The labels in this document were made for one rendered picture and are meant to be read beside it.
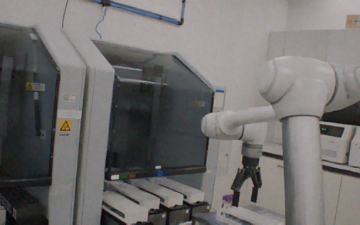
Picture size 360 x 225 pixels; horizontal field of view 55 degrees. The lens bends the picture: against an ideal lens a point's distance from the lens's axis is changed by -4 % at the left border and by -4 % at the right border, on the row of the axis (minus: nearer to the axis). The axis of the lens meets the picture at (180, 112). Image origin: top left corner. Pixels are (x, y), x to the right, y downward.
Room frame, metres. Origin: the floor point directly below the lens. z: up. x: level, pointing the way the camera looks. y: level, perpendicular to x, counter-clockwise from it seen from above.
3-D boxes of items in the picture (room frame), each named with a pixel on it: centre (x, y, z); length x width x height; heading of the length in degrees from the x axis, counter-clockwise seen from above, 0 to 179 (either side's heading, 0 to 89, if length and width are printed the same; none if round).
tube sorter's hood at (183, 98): (1.89, 0.22, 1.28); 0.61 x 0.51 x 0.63; 132
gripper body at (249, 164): (1.54, -0.33, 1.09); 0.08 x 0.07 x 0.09; 133
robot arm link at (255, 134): (1.54, -0.31, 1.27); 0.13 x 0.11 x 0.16; 106
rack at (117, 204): (1.55, 0.22, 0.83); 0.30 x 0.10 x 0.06; 42
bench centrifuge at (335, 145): (3.48, -1.54, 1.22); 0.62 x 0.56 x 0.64; 131
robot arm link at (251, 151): (1.54, -0.33, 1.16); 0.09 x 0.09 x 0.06
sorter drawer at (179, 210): (1.94, 0.16, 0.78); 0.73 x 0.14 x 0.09; 42
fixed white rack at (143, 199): (1.74, 0.18, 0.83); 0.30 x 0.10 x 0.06; 42
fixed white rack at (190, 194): (1.94, -0.04, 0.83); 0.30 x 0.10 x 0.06; 42
